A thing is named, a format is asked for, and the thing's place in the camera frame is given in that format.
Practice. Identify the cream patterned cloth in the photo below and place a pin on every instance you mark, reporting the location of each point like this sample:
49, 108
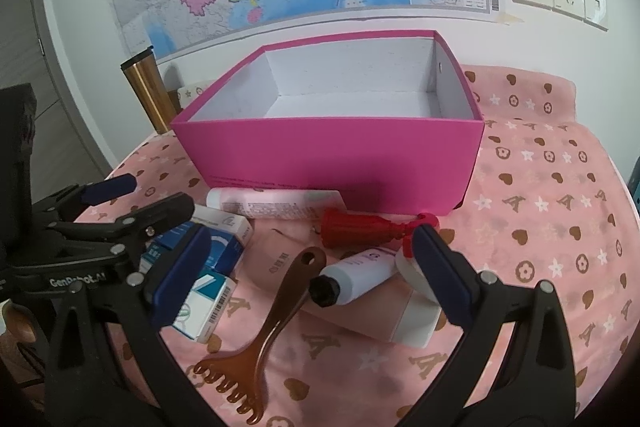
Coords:
187, 94

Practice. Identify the pink aloe cream tube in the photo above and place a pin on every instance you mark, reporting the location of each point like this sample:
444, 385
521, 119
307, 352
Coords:
256, 203

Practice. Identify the pink cardboard box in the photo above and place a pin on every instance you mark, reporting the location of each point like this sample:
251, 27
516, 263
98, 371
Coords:
386, 118

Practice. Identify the gold travel mug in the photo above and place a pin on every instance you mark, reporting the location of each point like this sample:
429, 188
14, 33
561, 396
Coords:
143, 75

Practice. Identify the brown wooden comb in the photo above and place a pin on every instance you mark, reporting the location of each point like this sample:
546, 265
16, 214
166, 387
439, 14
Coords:
240, 375

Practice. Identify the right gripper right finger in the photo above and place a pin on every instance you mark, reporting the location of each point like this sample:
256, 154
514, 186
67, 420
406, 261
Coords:
452, 279

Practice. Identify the small white box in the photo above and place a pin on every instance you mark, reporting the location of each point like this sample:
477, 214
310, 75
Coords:
226, 222

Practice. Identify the large pink cream tube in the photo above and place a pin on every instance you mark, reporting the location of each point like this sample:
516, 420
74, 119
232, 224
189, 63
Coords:
392, 312

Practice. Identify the grey door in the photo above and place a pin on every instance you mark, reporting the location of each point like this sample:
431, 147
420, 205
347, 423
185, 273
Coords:
64, 150

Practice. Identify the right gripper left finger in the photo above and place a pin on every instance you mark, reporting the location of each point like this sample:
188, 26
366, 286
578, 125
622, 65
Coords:
173, 273

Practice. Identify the blue white medicine box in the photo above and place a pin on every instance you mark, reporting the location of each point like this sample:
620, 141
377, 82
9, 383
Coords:
225, 249

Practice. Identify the pink patterned tablecloth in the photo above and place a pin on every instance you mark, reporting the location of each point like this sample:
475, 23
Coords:
546, 203

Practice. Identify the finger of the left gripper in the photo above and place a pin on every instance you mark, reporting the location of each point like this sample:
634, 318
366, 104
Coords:
107, 189
64, 237

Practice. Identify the white bottle black cap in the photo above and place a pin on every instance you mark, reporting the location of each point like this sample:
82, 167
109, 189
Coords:
350, 278

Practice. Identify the teal white medicine box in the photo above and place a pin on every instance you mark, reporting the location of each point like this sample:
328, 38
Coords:
203, 308

